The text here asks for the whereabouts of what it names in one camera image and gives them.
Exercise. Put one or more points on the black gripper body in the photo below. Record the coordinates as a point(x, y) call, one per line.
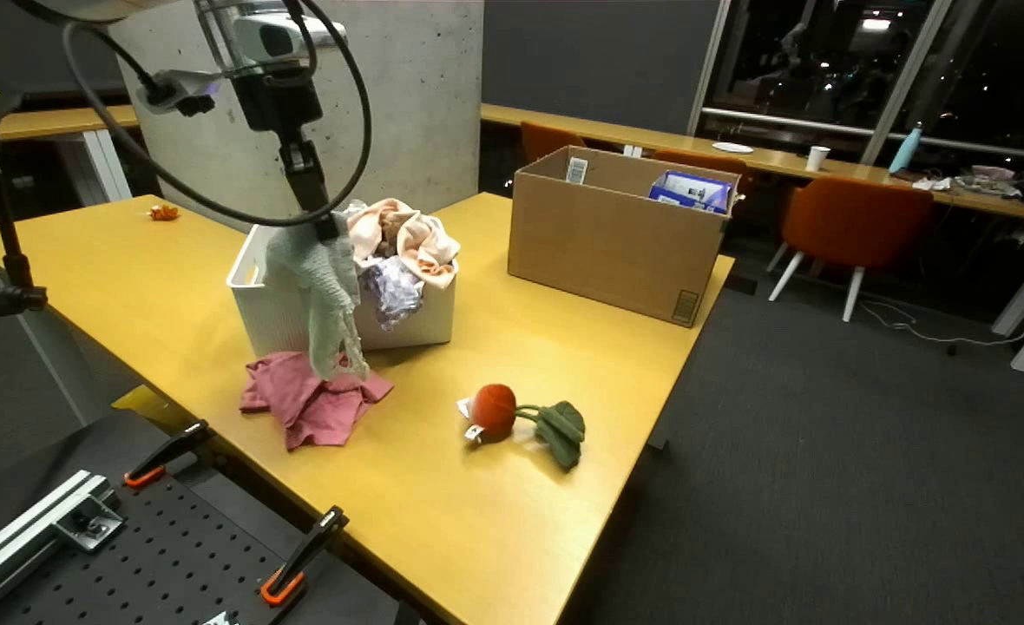
point(279, 99)

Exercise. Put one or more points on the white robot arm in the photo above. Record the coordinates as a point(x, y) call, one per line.
point(94, 9)

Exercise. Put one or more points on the black orange clamp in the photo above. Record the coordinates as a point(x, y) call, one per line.
point(166, 458)
point(299, 556)

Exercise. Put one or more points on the white plastic storage bin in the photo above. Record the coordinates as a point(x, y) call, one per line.
point(258, 313)

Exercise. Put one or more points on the black perforated board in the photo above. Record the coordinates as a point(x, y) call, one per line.
point(175, 556)

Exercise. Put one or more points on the light blue bottle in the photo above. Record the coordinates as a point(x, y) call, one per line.
point(908, 150)

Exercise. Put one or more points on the rose pink shirt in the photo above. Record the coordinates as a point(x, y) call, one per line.
point(314, 406)

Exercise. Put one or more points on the white window frame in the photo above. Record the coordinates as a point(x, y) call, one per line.
point(905, 88)

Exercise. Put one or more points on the orange chair backrest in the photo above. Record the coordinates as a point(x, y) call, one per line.
point(541, 140)

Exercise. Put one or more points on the long wooden counter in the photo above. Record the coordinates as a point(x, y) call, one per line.
point(696, 149)

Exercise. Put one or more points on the blue white checked cloth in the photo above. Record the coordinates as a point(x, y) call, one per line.
point(395, 291)

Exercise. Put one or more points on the orange chair white legs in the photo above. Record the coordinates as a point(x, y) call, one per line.
point(853, 220)

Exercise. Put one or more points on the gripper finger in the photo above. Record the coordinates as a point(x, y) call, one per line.
point(299, 174)
point(317, 178)

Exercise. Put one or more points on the aluminium rail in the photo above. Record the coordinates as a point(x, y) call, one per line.
point(26, 533)

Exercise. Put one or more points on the pale peach shirt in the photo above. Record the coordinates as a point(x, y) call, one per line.
point(429, 248)

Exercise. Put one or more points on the grey white towel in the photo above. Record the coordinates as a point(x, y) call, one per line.
point(320, 291)

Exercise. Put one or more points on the blue package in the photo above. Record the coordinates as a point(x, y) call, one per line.
point(689, 191)

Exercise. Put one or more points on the white cup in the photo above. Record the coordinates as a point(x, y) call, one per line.
point(817, 159)

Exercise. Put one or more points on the small orange object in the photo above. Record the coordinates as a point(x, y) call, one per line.
point(166, 215)

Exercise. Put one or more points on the pile of papers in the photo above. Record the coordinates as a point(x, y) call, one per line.
point(983, 181)

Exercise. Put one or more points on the brown cardboard box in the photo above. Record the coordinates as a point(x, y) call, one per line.
point(601, 245)

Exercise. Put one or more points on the black camera tripod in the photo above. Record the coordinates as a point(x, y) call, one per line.
point(12, 272)

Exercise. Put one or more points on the red radish plush green leaves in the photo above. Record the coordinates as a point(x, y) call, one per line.
point(493, 410)

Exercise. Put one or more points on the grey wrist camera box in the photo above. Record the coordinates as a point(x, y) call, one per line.
point(285, 41)

